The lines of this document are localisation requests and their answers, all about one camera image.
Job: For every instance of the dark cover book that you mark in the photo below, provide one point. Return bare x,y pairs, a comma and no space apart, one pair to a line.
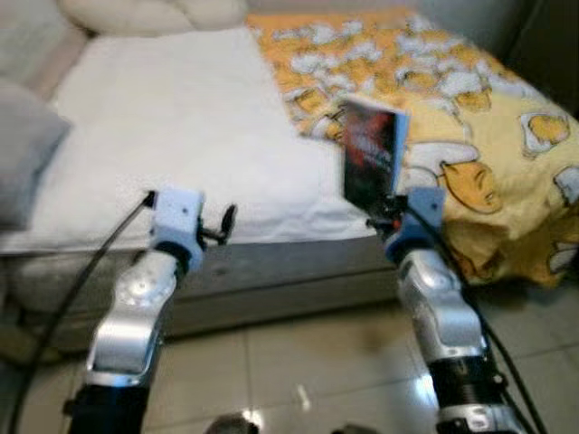
373,154

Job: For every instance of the yellow cartoon print blanket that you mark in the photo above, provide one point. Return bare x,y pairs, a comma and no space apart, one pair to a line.
470,127

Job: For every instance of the grey pillow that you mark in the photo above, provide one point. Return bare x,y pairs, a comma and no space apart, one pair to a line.
27,154

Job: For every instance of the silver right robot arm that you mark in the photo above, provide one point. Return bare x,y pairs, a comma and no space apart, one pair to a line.
448,316

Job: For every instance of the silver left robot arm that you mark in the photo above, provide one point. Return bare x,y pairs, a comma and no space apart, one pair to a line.
131,316

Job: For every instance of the white quilted mattress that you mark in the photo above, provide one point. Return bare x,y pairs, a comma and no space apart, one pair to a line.
181,136

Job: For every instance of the dark right robot foot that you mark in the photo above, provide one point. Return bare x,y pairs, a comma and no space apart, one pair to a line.
355,429

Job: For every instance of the cream pillow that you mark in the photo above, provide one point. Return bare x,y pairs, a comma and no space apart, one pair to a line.
154,14

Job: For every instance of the dark cabinet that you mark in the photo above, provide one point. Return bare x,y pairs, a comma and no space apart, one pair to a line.
547,45

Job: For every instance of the grey patterned headboard cushion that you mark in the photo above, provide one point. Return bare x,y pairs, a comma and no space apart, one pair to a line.
27,36

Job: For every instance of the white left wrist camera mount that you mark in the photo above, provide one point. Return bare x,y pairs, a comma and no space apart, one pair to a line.
176,226

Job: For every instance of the grey bed frame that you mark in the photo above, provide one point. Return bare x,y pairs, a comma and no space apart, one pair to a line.
289,271

